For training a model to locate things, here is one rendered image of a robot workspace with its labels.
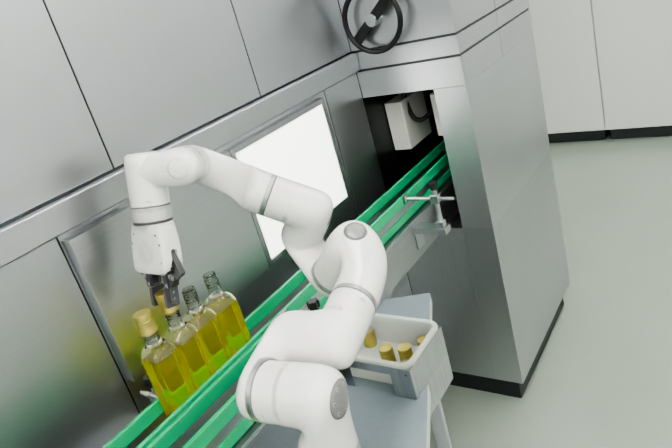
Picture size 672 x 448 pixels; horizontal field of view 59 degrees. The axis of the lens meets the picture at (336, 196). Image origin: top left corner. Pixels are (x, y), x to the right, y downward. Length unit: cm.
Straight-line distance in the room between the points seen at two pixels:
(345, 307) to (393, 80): 113
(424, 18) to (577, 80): 293
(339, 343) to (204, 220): 61
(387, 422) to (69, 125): 90
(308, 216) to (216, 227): 41
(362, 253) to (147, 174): 43
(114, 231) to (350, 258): 52
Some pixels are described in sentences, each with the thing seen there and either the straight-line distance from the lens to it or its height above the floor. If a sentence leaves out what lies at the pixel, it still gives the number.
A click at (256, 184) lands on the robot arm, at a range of 113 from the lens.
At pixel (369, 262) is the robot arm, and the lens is 106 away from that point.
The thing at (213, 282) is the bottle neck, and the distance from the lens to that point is 131.
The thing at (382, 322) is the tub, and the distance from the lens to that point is 155.
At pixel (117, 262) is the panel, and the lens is 133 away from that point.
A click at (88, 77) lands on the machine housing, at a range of 135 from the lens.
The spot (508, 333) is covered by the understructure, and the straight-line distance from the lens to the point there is 228.
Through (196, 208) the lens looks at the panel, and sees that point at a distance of 145.
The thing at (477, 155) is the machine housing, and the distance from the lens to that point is 196.
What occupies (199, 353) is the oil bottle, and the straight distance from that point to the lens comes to 129.
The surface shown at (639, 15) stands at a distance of 456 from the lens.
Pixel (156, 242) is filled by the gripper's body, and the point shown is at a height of 128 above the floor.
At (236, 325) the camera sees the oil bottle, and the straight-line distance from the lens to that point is 135.
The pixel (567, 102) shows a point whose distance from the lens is 479.
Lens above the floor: 166
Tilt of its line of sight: 20 degrees down
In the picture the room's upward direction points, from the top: 16 degrees counter-clockwise
